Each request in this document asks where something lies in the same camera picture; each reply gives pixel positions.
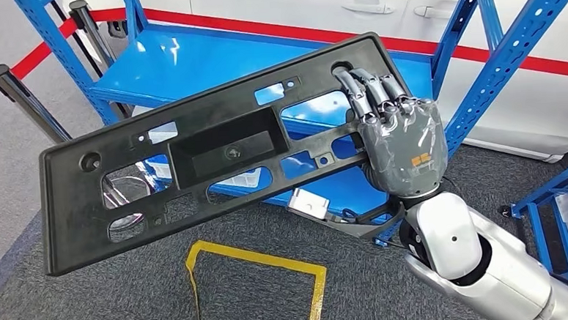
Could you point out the black stanchion post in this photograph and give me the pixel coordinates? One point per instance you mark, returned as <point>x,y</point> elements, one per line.
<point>90,28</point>

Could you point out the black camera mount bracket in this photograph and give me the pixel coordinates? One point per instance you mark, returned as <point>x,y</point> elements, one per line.
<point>365,227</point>

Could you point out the blue metal shelf rack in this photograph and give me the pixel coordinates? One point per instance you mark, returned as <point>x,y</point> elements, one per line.
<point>186,62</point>

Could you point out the stanchion post with chrome base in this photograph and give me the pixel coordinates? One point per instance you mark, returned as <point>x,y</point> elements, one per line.
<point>27,102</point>

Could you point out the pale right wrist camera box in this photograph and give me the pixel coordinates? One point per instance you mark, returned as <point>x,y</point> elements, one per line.
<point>308,204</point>

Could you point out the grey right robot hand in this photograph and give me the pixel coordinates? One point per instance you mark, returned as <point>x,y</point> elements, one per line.
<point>405,147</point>

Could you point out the small blue metal rack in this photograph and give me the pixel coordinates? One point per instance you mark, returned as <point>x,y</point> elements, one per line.
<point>535,223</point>

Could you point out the white car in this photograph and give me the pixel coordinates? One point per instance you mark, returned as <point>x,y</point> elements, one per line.
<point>529,117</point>

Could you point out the yellow floor tape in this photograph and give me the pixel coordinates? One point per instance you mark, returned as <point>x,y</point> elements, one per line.
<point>270,264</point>

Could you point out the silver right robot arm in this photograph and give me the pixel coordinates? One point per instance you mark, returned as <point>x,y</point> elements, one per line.
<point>489,274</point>

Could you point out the black plastic panel with cutouts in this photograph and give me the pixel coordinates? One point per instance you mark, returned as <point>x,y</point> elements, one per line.
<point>73,213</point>

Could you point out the thin black pole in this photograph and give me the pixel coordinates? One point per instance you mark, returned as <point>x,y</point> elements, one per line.
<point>77,38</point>

